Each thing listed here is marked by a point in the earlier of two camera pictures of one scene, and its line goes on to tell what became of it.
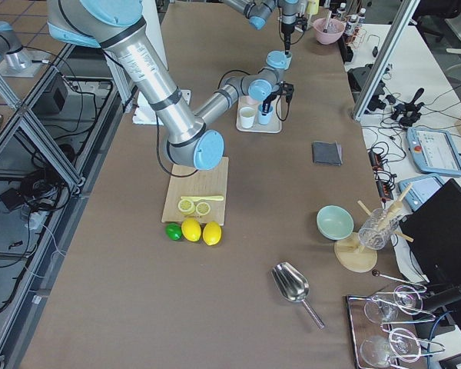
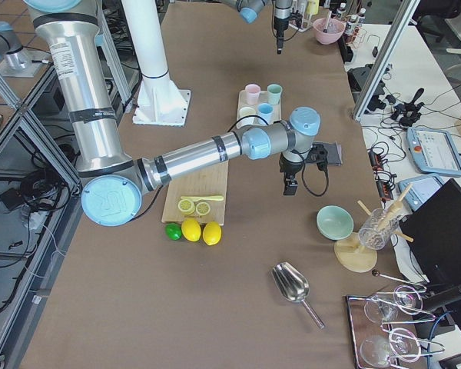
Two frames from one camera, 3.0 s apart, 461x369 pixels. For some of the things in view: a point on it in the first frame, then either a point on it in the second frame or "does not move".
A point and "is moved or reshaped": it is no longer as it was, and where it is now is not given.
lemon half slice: (186, 206) does not move
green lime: (174, 231) does not move
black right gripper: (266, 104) → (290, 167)
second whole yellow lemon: (212, 233) does not move
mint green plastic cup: (286, 59) is moved or reshaped
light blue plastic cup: (264, 119) does not move
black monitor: (444, 234) does not move
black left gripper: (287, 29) → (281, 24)
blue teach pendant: (434, 151) does not move
